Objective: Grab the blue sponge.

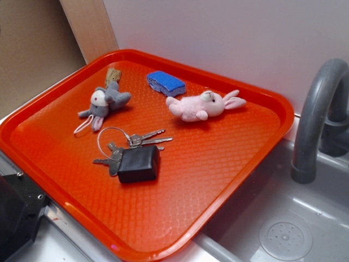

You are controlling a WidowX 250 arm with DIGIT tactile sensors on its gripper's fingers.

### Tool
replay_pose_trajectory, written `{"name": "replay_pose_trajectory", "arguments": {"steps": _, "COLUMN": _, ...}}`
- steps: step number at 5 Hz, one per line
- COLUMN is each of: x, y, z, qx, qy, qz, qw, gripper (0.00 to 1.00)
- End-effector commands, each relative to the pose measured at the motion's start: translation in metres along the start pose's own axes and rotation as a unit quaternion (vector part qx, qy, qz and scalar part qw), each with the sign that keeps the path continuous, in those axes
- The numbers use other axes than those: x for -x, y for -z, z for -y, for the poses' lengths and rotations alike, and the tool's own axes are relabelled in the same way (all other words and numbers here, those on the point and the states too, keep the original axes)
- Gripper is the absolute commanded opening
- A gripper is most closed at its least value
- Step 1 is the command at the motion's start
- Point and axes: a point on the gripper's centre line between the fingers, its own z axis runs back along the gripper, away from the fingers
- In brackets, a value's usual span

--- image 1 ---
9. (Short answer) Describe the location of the pink plush bunny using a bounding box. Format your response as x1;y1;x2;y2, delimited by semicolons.
166;90;246;122

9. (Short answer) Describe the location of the orange plastic tray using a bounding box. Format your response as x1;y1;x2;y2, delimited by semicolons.
1;50;294;261

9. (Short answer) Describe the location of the grey plastic sink basin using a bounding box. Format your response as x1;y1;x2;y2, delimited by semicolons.
192;138;349;262

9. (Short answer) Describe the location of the silver key left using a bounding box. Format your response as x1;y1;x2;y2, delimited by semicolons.
93;141;124;176

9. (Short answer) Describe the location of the wine cork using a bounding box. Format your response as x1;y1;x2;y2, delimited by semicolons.
105;68;122;87

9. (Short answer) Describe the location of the silver key upper pair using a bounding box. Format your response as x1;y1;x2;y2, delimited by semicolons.
129;129;165;146

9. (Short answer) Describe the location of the silver key lower pair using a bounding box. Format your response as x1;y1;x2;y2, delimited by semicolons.
129;137;173;148

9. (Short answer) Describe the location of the wooden side panel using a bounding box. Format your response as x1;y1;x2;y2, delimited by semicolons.
60;0;119;63

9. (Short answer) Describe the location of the grey plush bunny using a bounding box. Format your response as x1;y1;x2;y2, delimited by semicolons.
74;81;131;134

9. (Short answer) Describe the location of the silver key pair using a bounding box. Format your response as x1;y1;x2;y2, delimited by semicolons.
129;129;165;146
129;137;173;148

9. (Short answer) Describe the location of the grey toy faucet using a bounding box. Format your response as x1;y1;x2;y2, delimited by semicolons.
291;58;348;184

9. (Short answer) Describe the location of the blue sponge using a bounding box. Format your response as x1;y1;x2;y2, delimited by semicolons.
146;71;186;97

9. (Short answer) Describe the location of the wire key ring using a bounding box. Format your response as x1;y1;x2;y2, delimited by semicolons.
97;127;129;159

